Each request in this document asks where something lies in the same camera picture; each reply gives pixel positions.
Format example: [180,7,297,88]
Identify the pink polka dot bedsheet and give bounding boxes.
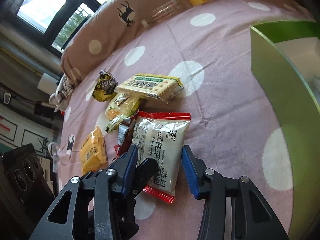
[57,0,313,230]

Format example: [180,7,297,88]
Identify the black yellow snack bag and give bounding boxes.
[92,70,118,102]

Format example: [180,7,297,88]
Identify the clear plastic bottle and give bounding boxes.
[141,0,184,28]

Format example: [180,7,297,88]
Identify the yellow cracker packet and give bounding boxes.
[116,74,184,102]

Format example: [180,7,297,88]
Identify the pale yellow snack bag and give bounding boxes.
[105,93,140,133]

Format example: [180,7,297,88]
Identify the orange yellow cake packet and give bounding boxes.
[79,126,108,174]

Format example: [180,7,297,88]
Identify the green cardboard box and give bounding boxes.
[250,21,319,239]

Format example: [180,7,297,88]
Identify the white striped cloth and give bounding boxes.
[49,74,75,112]

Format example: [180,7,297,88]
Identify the small red white packets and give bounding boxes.
[114,116,137,157]

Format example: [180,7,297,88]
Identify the white red-edged snack packet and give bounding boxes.
[132,111,191,204]

